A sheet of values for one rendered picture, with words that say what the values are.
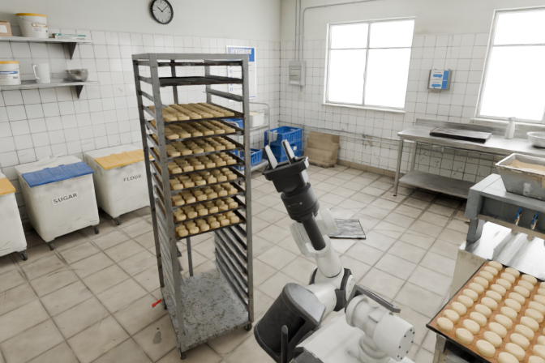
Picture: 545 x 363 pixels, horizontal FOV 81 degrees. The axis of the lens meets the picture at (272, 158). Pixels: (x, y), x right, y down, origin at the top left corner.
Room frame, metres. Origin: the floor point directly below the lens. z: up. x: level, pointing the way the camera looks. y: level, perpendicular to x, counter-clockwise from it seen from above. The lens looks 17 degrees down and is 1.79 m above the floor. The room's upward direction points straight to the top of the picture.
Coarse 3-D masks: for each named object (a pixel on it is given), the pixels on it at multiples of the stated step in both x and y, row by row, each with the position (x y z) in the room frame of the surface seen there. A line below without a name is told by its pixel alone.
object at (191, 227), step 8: (208, 216) 1.75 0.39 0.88; (216, 216) 1.78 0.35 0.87; (224, 216) 1.75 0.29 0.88; (232, 216) 1.76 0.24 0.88; (184, 224) 1.69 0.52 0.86; (192, 224) 1.65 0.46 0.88; (200, 224) 1.67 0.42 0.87; (208, 224) 1.69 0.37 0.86; (216, 224) 1.65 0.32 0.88; (224, 224) 1.68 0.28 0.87; (176, 232) 1.60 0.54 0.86; (184, 232) 1.57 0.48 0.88; (192, 232) 1.59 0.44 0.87
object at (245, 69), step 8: (248, 64) 1.72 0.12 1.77; (248, 72) 1.72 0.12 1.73; (248, 80) 1.72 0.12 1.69; (248, 88) 1.72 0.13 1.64; (248, 96) 1.72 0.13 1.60; (248, 104) 1.72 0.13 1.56; (248, 112) 1.72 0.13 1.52; (248, 120) 1.72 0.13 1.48; (248, 128) 1.72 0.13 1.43; (248, 136) 1.72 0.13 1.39; (248, 144) 1.72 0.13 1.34; (248, 152) 1.72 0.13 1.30; (248, 160) 1.71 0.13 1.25; (248, 168) 1.71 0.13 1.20; (248, 176) 1.71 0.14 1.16; (248, 184) 1.71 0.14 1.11; (248, 192) 1.71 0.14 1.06; (248, 200) 1.71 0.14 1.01; (248, 208) 1.71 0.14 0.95; (248, 216) 1.71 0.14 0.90; (248, 224) 1.71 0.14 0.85; (248, 232) 1.71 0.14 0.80; (248, 240) 1.71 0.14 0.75; (248, 248) 1.71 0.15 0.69; (248, 256) 1.71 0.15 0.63; (248, 264) 1.71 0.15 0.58; (248, 280) 1.71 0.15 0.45; (248, 288) 1.72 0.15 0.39; (248, 304) 1.72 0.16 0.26; (248, 312) 1.72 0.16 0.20
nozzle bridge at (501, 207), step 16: (496, 176) 1.65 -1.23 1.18; (480, 192) 1.45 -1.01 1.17; (496, 192) 1.43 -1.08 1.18; (480, 208) 1.48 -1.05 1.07; (496, 208) 1.45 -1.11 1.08; (512, 208) 1.41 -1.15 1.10; (528, 208) 1.36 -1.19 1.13; (544, 208) 1.26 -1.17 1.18; (480, 224) 1.55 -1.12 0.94; (512, 224) 1.36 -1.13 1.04; (528, 224) 1.35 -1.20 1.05; (544, 224) 1.31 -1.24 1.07; (544, 240) 1.26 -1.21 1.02
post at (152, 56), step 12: (156, 60) 1.50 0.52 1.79; (156, 72) 1.50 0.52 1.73; (156, 84) 1.49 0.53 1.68; (156, 96) 1.49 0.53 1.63; (156, 108) 1.49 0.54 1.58; (156, 120) 1.50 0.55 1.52; (168, 180) 1.50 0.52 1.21; (168, 192) 1.50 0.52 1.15; (168, 204) 1.49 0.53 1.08; (168, 216) 1.49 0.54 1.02; (168, 228) 1.49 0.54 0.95; (180, 300) 1.50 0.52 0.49; (180, 312) 1.49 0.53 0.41; (180, 324) 1.49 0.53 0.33; (180, 336) 1.49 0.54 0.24; (180, 348) 1.51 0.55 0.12
